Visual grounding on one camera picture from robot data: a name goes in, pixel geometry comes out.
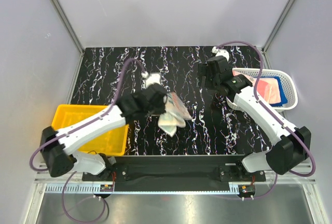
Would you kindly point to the white perforated plastic basket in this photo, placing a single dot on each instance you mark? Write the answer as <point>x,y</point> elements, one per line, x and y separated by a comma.
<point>287,83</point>

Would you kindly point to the yellow plastic tray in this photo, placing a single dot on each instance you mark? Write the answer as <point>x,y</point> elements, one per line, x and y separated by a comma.
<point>112,143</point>

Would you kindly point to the slotted white cable duct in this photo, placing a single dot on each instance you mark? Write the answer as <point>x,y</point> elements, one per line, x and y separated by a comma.
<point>80,188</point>

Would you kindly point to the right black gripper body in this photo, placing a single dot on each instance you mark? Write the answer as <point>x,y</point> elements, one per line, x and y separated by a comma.
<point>210,82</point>

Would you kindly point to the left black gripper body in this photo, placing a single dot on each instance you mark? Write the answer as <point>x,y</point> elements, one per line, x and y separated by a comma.
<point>155,109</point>

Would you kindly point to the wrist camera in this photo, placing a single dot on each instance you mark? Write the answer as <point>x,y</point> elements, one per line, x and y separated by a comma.
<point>151,78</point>
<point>221,52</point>

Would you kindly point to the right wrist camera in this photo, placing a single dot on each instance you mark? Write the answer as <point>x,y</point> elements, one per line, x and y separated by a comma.
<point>221,52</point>

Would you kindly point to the pink patterned towel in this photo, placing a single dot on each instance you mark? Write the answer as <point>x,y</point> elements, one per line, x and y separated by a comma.
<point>264,89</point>

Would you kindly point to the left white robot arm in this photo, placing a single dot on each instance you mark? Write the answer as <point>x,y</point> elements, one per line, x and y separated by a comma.
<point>60,148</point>

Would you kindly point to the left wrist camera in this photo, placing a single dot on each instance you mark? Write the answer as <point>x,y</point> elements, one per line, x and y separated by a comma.
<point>151,78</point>

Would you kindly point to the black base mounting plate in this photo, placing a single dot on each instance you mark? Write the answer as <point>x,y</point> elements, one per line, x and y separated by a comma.
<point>175,174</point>

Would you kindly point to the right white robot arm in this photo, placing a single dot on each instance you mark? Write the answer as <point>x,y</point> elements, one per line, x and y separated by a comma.
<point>290,144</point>

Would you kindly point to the blue folded towel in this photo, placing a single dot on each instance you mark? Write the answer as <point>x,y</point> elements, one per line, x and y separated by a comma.
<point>282,94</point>

